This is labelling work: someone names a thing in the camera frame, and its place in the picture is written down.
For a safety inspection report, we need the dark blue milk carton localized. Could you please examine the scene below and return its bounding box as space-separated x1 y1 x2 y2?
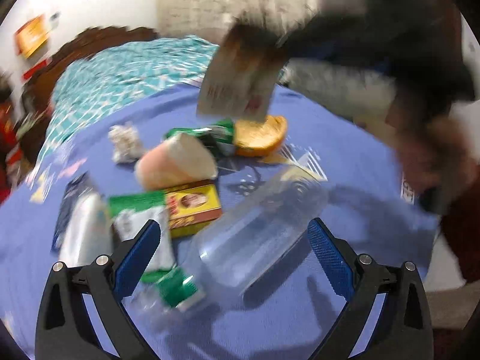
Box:
51 172 113 267

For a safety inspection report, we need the green white snack wrapper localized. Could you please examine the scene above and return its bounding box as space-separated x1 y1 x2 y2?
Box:
108 192 203 311

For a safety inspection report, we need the yellow red medicine box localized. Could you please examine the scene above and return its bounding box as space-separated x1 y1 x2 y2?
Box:
164 180 222 239

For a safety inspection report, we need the clear plastic bottle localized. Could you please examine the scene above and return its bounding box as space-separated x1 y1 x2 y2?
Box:
134 171 331 316

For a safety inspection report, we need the white tissue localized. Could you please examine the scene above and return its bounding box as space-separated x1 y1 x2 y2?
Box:
108 123 146 164

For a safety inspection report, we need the pink white cylindrical bottle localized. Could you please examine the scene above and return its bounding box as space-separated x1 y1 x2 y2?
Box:
134 133 218 191

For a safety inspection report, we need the orange peel half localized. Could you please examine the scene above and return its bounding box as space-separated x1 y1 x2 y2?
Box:
233 115 288 157

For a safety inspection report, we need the green foil wrapper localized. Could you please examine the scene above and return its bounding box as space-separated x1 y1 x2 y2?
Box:
163 119 236 158

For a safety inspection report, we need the white printed paper carton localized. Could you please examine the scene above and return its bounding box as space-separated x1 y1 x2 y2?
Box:
197 23 284 122

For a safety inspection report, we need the dark red sleeve forearm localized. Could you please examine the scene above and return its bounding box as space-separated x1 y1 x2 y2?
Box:
281 0 476 121

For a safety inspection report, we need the person's right hand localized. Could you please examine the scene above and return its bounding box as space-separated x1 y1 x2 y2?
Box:
386 99 478 215

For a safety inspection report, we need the blue patterned bed sheet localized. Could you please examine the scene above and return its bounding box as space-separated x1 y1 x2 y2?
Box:
1 85 437 359

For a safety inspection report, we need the dark carved wooden headboard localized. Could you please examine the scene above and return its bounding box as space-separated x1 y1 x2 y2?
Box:
22 25 159 155

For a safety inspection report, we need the teal white patterned quilt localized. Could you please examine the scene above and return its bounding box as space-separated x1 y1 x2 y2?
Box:
37 35 218 162

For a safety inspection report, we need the red yellow wall calendar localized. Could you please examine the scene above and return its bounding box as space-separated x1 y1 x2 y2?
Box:
14 15 49 59

